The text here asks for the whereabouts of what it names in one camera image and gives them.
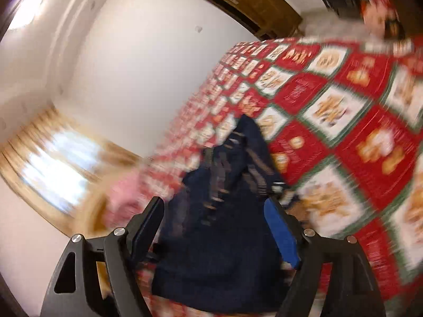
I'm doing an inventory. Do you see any red printed quilt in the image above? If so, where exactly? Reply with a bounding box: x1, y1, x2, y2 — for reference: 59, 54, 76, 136
135, 38, 423, 317

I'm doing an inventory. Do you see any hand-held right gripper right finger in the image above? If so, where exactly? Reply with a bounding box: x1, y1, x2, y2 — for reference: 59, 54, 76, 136
263, 196, 387, 317

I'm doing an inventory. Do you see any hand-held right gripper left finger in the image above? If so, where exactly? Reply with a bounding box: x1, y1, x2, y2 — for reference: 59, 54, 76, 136
40, 196, 165, 317

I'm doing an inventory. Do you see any navy patterned knit sweater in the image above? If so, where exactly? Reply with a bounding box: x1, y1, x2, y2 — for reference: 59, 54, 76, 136
150, 114, 301, 317

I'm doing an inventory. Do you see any cream wooden headboard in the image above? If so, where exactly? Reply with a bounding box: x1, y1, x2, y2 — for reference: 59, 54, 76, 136
74, 188, 116, 238

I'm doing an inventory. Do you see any beige patterned curtain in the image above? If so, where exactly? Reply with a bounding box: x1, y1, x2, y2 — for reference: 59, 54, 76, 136
0, 106, 139, 232

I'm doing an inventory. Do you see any pink folded blanket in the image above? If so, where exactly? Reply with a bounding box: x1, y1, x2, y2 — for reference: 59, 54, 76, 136
106, 168, 149, 215

